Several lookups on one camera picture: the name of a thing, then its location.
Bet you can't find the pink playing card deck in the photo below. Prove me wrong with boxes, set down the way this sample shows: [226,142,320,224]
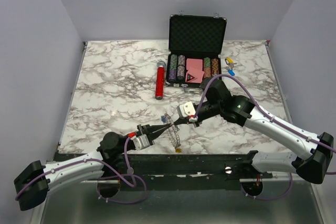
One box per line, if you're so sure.
[186,58,203,70]

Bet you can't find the blue key tag far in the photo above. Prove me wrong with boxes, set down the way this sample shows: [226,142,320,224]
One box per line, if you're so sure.
[228,69,235,76]

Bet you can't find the green chip stack right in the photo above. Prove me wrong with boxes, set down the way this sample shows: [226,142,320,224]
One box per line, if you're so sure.
[203,57,211,68]

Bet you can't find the orange blue chip stack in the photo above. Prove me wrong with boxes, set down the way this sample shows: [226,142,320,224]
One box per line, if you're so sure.
[177,55,185,66]
[176,65,185,80]

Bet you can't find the red glitter microphone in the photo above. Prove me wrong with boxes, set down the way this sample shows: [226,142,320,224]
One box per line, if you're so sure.
[155,61,166,100]

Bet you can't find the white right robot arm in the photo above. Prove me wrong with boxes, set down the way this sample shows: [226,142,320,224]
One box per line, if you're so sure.
[174,74,335,184]

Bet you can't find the red chip stack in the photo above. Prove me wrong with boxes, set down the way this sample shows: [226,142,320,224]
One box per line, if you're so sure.
[203,67,212,79]

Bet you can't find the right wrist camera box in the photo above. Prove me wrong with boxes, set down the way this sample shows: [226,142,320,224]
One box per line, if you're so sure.
[177,102,196,122]

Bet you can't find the orange blue lower chip stack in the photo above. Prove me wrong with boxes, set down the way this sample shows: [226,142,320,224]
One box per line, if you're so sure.
[176,65,185,80]

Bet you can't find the round metal keyring disc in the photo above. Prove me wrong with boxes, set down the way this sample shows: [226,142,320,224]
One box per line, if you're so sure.
[163,113,181,149]

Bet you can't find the orange black chip stack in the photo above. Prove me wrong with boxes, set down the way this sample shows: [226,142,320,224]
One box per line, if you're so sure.
[211,59,219,76]

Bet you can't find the black poker chip case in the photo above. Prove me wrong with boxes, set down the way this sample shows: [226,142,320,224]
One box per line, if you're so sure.
[165,14,227,88]

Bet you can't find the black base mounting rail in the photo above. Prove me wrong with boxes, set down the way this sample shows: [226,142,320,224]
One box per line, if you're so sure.
[52,150,289,192]

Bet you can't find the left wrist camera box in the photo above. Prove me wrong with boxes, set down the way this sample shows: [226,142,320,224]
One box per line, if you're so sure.
[132,134,153,151]

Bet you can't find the green blue chip stack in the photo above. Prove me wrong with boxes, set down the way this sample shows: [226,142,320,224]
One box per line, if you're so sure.
[170,55,178,70]

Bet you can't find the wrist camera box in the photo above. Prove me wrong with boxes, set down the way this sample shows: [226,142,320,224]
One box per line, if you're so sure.
[132,134,153,151]
[177,102,196,122]

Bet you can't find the black triangular all-in button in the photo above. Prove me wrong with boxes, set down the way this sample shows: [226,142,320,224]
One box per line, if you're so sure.
[185,73,196,82]

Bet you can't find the loose pink playing cards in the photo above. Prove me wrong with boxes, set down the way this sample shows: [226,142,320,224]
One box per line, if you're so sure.
[186,69,204,83]

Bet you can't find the yellow key tag far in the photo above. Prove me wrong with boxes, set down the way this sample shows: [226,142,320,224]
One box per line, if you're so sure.
[226,57,233,63]

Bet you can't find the purple chip stack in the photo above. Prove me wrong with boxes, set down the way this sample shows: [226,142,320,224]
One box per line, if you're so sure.
[168,69,177,82]

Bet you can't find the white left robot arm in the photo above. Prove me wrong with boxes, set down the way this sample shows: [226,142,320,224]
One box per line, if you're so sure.
[14,123,172,211]

